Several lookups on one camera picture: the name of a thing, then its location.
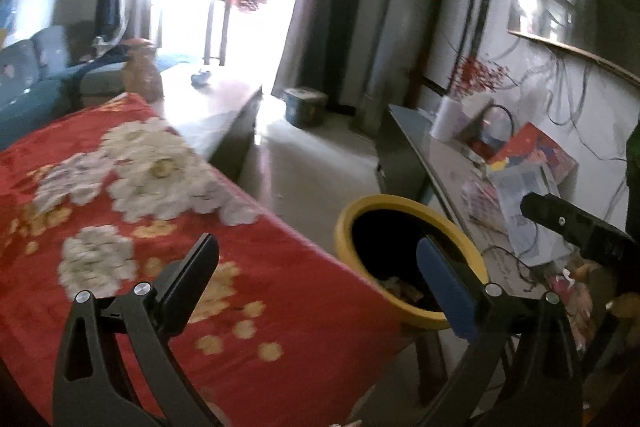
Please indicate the world map poster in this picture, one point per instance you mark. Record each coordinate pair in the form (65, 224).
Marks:
(7, 7)

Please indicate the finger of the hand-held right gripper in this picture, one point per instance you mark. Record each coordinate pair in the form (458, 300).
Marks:
(575, 224)

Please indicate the yellow trash bin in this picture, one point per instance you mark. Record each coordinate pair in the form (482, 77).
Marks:
(360, 212)

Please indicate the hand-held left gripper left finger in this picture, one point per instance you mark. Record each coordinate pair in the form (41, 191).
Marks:
(195, 277)

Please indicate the glass top television cabinet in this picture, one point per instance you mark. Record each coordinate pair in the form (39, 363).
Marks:
(415, 147)

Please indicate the white blue paper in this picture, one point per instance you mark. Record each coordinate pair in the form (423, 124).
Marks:
(525, 207)

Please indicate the red berry branches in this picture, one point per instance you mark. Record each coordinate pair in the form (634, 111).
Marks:
(475, 74)

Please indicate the colourful printed sheet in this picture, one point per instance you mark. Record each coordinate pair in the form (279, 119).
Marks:
(480, 202)

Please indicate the brown paper bag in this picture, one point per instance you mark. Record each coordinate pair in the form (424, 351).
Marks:
(142, 77)

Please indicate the red floral blanket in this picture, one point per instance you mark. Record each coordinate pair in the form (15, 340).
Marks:
(300, 307)

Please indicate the grey curtain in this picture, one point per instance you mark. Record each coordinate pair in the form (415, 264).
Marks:
(320, 7)

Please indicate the wooden coffee table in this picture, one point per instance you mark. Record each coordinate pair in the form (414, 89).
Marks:
(215, 107)

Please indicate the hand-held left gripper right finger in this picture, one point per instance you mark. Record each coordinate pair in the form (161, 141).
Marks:
(445, 287)

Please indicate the person's right hand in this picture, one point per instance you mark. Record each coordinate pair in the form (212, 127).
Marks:
(625, 307)

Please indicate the blue heart print sofa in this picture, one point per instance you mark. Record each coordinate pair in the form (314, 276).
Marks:
(45, 77)

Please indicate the small dark item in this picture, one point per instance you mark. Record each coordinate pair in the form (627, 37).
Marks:
(201, 78)

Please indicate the white paper roll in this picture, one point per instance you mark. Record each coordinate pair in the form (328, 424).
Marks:
(447, 119)

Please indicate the grey standing air conditioner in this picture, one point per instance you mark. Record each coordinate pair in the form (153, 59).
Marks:
(400, 32)

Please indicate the blue storage box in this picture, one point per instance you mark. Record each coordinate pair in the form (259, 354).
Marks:
(305, 109)

